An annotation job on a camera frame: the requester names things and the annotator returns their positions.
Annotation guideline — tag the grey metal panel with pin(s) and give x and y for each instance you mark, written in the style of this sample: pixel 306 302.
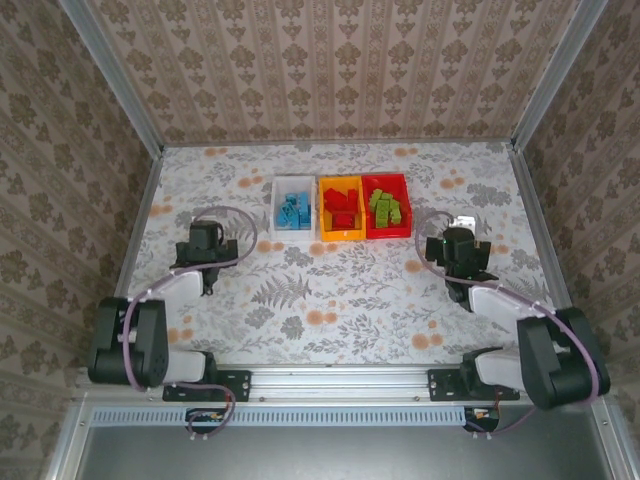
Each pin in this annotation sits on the grey metal panel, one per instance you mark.
pixel 325 455

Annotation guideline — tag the small blue lego piece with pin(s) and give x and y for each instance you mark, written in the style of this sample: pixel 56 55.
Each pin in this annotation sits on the small blue lego piece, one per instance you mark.
pixel 288 198

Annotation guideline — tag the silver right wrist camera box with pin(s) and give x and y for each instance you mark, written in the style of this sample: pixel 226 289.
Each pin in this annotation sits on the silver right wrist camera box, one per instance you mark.
pixel 462 221

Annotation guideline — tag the yellow plastic bin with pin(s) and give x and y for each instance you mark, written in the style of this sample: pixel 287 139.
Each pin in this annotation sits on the yellow plastic bin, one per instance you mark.
pixel 345 237

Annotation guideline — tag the blue wedge lego piece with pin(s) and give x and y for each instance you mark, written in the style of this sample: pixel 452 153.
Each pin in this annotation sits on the blue wedge lego piece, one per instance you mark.
pixel 281 214

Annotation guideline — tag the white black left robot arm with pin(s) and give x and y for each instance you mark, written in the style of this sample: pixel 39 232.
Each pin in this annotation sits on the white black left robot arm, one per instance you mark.
pixel 145 345

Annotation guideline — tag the white plastic bin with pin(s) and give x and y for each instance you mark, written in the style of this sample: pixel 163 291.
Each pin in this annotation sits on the white plastic bin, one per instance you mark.
pixel 294 183

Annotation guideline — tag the aluminium frame post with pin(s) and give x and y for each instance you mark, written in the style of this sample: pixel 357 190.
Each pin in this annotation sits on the aluminium frame post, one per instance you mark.
pixel 555 75
pixel 115 80

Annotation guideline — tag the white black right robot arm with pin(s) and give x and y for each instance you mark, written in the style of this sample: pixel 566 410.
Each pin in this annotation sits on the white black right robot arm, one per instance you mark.
pixel 550 360

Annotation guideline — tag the red plastic bin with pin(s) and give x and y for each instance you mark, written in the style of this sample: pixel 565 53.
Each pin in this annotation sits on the red plastic bin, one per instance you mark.
pixel 390 234

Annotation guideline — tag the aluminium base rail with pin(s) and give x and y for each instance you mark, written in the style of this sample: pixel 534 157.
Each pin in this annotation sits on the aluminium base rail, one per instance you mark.
pixel 325 382

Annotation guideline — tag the aluminium side rail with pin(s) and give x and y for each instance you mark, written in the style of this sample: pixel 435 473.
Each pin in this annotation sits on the aluminium side rail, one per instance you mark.
pixel 145 200
pixel 545 240

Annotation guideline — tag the aluminium rear rail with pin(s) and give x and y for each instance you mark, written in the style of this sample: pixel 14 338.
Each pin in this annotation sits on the aluminium rear rail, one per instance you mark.
pixel 400 143

